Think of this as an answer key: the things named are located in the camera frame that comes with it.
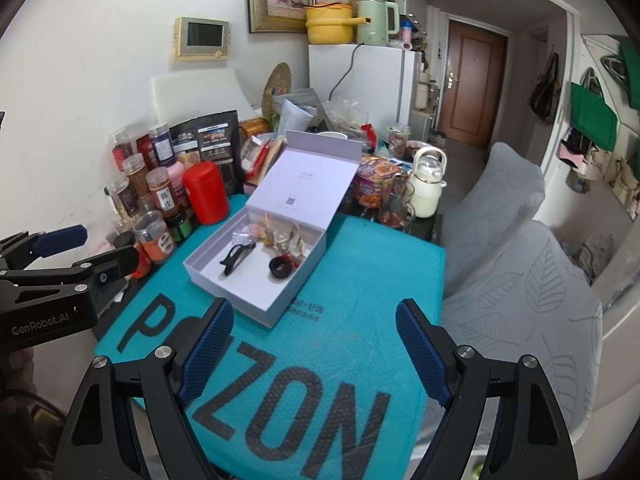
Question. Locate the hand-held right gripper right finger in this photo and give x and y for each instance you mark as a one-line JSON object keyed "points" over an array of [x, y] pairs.
{"points": [[425, 355]]}

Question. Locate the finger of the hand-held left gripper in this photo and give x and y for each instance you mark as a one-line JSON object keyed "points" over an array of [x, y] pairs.
{"points": [[60, 240], [117, 262]]}

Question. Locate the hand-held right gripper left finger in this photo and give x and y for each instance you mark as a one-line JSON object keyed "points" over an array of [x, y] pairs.
{"points": [[205, 355]]}

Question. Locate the black hair clip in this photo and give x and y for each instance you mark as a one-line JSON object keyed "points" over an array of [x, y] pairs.
{"points": [[232, 260]]}

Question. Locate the clear plastic hair clip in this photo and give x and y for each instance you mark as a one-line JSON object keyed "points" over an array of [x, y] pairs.
{"points": [[242, 237]]}

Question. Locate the red flower hair clip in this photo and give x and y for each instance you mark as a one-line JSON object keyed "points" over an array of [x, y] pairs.
{"points": [[295, 262]]}

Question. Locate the green yellow lollipop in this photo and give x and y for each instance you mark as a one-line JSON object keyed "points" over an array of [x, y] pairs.
{"points": [[267, 225]]}

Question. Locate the cream hair claw clip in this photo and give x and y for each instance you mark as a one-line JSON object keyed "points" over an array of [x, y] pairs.
{"points": [[295, 240]]}

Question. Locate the lavender gift box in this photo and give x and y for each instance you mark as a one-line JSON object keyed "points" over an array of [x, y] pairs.
{"points": [[300, 185]]}

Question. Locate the orange spice jar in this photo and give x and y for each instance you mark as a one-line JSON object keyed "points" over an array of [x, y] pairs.
{"points": [[157, 240]]}

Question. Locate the dark spice jar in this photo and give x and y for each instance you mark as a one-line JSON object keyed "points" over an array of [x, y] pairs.
{"points": [[120, 200]]}

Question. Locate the black-lidded green jar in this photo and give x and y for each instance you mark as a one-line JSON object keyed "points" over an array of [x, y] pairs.
{"points": [[179, 227]]}

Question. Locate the brown jar with white label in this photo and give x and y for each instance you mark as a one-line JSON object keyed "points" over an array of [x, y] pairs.
{"points": [[162, 195]]}

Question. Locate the brown spice jar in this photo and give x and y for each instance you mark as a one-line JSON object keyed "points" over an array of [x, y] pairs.
{"points": [[136, 177]]}

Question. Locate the teal padded mailer bag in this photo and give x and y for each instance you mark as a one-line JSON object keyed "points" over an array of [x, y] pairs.
{"points": [[350, 285]]}

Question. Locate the grey leaf-pattern seat cushion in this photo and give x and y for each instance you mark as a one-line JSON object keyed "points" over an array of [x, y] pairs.
{"points": [[525, 320]]}

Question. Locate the red spice jar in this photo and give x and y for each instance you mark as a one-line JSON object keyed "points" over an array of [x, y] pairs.
{"points": [[122, 150], [144, 150]]}

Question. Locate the red canister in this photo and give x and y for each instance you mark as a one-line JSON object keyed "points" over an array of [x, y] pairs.
{"points": [[205, 195]]}

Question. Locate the purple label jar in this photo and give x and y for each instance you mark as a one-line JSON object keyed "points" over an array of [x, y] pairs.
{"points": [[162, 147]]}

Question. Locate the glass mug with cartoon print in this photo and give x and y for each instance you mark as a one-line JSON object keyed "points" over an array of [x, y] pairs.
{"points": [[395, 210]]}

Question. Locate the cream white kettle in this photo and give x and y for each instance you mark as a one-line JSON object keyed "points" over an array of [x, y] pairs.
{"points": [[425, 200]]}

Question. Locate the black printed pouch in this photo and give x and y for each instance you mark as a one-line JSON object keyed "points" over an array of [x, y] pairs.
{"points": [[210, 135]]}

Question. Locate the purple instant noodle cup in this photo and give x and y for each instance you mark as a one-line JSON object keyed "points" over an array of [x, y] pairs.
{"points": [[372, 187]]}

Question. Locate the white box with packets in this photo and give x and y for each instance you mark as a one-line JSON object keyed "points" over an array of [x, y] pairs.
{"points": [[255, 152]]}

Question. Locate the red snack packet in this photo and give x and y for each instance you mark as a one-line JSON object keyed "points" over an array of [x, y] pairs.
{"points": [[265, 165]]}

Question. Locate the white foam board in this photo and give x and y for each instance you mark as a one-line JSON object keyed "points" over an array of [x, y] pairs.
{"points": [[200, 100]]}

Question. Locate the woven straw fan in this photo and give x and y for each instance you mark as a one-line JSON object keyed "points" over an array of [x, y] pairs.
{"points": [[277, 90]]}

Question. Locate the white fridge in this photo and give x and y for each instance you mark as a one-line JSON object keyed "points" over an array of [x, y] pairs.
{"points": [[380, 90]]}

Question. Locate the brown door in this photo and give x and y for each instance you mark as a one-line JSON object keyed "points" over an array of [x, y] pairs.
{"points": [[475, 85]]}

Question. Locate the green tote bag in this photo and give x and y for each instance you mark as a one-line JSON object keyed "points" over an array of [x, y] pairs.
{"points": [[592, 120], [631, 72]]}

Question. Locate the black hanging bag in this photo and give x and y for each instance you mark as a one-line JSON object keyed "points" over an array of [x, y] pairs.
{"points": [[545, 92]]}

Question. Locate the yellow pot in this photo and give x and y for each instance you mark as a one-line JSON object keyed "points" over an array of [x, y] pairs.
{"points": [[330, 27]]}

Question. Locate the green electric kettle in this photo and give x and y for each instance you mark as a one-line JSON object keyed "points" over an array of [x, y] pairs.
{"points": [[375, 25]]}

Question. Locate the wall intercom panel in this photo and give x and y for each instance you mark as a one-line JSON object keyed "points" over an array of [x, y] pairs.
{"points": [[202, 37]]}

